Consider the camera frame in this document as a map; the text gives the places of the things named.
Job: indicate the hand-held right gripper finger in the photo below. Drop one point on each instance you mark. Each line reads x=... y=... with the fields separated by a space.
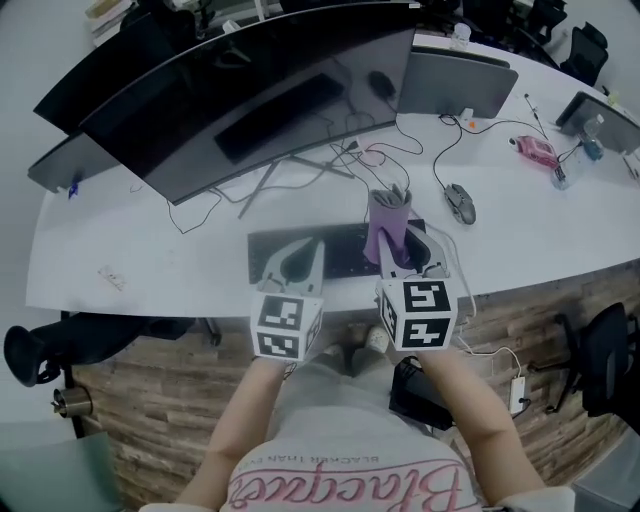
x=387 y=257
x=435 y=252

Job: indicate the clear plastic wrapper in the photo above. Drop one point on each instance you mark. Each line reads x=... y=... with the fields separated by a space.
x=112 y=278

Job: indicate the person's left forearm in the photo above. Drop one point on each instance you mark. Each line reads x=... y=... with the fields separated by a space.
x=250 y=400

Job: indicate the frosted glass door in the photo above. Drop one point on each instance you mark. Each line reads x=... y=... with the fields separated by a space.
x=55 y=475

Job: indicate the white shoe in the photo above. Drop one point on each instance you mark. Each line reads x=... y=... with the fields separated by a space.
x=376 y=339
x=334 y=351

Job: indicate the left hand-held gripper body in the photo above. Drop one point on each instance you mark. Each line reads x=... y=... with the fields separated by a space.
x=285 y=325

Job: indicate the small white box orange label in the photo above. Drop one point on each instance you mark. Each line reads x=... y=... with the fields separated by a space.
x=469 y=120

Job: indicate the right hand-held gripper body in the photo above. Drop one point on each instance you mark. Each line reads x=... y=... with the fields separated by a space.
x=420 y=315

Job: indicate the curved black monitor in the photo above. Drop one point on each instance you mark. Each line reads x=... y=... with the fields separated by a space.
x=225 y=115

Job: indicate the clear plastic container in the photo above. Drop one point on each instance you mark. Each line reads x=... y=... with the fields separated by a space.
x=565 y=175

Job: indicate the brass door stop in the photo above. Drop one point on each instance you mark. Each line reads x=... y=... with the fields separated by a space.
x=77 y=402

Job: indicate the grey shirt with pink print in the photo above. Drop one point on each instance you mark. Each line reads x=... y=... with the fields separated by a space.
x=345 y=440

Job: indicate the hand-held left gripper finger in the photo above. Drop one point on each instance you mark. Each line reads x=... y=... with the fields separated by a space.
x=318 y=270
x=272 y=265

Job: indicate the black flat monitor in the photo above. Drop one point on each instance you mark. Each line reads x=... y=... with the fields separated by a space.
x=100 y=80

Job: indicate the black monitor stand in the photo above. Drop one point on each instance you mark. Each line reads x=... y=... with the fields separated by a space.
x=260 y=187

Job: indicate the pink object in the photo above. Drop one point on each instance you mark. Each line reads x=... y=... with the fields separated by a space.
x=536 y=151

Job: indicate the small blue object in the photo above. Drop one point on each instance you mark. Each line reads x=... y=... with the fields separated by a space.
x=73 y=190

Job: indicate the purple cloth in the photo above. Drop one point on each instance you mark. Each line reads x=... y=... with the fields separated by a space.
x=387 y=220

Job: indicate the grey computer mouse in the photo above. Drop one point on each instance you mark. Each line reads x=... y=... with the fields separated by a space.
x=460 y=202

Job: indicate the black office chair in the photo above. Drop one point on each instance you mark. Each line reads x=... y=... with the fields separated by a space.
x=85 y=335
x=587 y=52
x=607 y=360

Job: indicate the grey desk divider panel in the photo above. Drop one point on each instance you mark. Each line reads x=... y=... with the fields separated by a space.
x=457 y=85
x=65 y=162
x=595 y=112

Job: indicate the black keyboard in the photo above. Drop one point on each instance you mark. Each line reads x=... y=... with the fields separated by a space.
x=345 y=250

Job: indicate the white power adapter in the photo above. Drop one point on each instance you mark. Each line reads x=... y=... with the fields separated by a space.
x=518 y=395

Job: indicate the person's right forearm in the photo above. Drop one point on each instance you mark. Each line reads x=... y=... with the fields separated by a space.
x=465 y=400

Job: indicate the stack of books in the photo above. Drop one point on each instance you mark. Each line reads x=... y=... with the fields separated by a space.
x=107 y=20

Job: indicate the clear water bottle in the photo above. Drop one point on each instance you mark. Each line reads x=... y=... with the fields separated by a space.
x=593 y=137

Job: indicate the black box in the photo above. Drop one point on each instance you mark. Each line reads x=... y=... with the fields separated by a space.
x=417 y=395

